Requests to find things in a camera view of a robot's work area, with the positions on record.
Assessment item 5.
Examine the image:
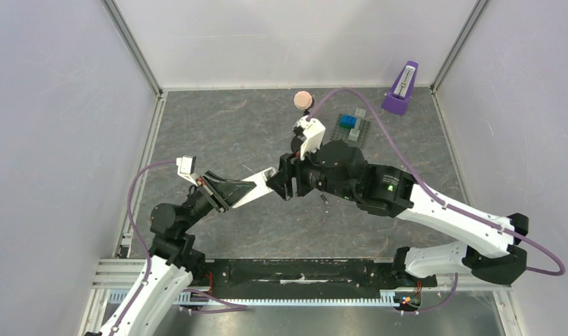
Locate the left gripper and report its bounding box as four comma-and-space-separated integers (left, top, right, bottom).
179, 170, 256, 232

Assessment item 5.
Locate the white remote control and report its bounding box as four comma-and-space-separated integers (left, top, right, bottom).
232, 167, 277, 209

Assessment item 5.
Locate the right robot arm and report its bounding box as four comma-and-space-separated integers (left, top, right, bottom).
266, 140, 529, 286

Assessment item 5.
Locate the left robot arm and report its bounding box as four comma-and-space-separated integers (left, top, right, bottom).
97, 168, 274, 335

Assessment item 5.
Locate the grey building block baseplate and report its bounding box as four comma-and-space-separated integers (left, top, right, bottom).
330, 114, 370, 149

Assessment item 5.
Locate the microphone on black stand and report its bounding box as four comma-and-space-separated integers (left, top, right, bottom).
291, 91, 315, 153

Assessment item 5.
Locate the blue building block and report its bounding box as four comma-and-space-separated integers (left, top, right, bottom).
338, 115, 358, 130

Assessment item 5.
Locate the grey building block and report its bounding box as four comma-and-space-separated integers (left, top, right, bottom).
348, 108, 366, 142

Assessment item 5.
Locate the purple metronome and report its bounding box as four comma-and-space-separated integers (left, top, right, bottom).
381, 61, 419, 116

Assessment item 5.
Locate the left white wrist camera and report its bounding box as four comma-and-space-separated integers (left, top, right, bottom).
176, 156, 199, 186

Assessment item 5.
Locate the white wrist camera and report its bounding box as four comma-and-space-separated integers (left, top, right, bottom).
176, 156, 199, 186
294, 115, 326, 160

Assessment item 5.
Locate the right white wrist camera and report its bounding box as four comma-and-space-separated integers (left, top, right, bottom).
294, 115, 326, 160

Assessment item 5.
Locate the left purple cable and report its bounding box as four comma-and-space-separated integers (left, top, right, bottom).
109, 160, 179, 336

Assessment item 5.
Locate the purple cable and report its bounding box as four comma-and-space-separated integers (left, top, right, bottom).
109, 160, 179, 336
307, 87, 567, 278

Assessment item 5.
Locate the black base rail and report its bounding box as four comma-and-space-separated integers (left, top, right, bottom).
191, 258, 438, 300

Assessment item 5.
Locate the white slotted cable duct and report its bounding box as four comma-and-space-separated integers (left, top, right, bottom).
109, 289, 422, 307

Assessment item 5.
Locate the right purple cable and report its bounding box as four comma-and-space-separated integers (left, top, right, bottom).
307, 87, 567, 278

